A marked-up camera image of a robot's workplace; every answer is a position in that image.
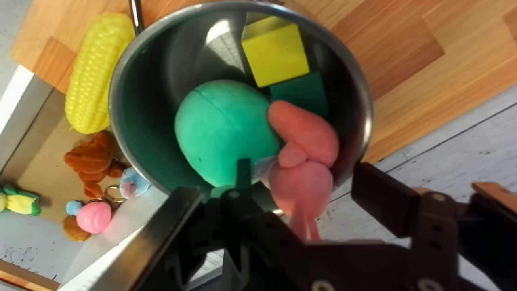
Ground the green round plush toy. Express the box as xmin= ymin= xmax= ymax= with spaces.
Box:
xmin=175 ymin=79 xmax=282 ymax=187

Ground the green yellow toy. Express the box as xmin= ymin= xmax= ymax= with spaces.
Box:
xmin=0 ymin=184 xmax=43 ymax=216

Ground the brown plush toy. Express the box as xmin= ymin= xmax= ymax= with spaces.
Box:
xmin=64 ymin=131 xmax=127 ymax=199

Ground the small pink plush toy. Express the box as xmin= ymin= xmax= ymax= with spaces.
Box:
xmin=65 ymin=200 xmax=114 ymax=234

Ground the grey play kitchen sink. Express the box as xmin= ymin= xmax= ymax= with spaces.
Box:
xmin=0 ymin=66 xmax=165 ymax=291

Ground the steel pot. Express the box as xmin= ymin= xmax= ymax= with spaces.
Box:
xmin=109 ymin=0 xmax=374 ymax=194

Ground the green padded gripper left finger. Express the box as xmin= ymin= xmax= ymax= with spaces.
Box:
xmin=91 ymin=187 xmax=203 ymax=291

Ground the yellow sponge block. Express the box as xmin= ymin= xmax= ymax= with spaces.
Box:
xmin=241 ymin=16 xmax=311 ymax=87

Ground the yellow toy corn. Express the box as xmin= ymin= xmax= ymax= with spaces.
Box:
xmin=65 ymin=13 xmax=135 ymax=134

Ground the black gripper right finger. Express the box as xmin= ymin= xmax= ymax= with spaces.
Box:
xmin=351 ymin=163 xmax=421 ymax=238

